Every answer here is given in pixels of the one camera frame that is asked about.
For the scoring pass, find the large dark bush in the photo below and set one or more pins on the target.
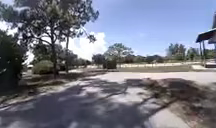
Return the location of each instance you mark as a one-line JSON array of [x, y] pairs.
[[7, 61]]

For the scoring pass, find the open roofed shelter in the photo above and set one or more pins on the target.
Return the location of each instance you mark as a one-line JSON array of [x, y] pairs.
[[209, 35]]

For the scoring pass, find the row of trees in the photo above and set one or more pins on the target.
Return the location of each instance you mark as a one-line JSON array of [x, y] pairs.
[[176, 52]]

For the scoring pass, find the grey paved path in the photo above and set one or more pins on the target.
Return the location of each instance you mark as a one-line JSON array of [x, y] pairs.
[[109, 100]]

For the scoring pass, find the pale green bush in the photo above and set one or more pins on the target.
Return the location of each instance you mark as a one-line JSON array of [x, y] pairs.
[[42, 67]]

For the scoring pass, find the tall thin-trunked tree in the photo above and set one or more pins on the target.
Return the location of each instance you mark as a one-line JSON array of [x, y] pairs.
[[54, 56]]

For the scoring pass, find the small dark bush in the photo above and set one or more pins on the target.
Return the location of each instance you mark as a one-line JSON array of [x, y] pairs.
[[110, 64]]

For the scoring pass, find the grass strip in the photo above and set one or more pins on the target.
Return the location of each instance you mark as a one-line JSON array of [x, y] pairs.
[[152, 68]]

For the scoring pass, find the flat-crowned tree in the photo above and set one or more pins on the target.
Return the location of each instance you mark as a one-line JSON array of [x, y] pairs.
[[118, 51]]

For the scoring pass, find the shaded grass ground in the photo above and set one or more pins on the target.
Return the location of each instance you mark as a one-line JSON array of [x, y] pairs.
[[46, 81]]

